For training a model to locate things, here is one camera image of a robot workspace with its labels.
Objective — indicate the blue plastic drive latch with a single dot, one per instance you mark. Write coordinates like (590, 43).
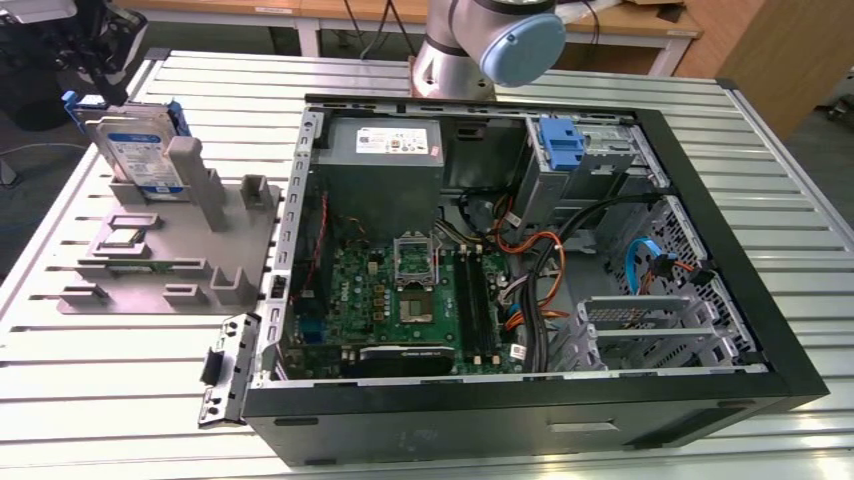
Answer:
(561, 145)

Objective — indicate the black PC case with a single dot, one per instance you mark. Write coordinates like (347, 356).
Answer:
(467, 425)

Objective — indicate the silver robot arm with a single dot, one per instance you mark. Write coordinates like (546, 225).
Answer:
(447, 60)

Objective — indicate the black graphics card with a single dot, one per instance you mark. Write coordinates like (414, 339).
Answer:
(401, 360)

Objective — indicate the CPU socket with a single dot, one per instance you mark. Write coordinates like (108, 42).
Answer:
(421, 307)

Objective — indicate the office chair wheel base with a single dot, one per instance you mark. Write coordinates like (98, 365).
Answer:
(842, 107)

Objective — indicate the green motherboard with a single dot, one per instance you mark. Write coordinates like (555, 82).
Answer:
(361, 295)

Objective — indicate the hard disk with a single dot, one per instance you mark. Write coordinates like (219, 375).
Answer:
(134, 150)

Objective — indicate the green RAM stick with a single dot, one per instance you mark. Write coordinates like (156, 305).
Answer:
(134, 268)

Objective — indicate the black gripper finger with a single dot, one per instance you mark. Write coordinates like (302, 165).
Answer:
(110, 82)

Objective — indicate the grey power supply unit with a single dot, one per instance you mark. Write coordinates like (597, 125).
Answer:
(381, 195)

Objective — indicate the grey parts rack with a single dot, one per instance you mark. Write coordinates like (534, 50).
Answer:
(180, 250)

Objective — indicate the black RAM slot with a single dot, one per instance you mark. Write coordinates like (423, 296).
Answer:
(486, 305)
(469, 305)

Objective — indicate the metal disk bay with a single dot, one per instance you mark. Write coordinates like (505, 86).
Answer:
(668, 332)

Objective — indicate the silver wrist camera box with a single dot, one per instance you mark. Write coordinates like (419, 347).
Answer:
(34, 10)

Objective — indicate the grey metal drive cage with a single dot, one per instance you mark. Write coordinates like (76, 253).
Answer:
(543, 195)

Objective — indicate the grey expansion slot retainer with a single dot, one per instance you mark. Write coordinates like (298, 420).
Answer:
(234, 370)

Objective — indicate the brown wooden cabinet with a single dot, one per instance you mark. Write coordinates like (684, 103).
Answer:
(788, 50)

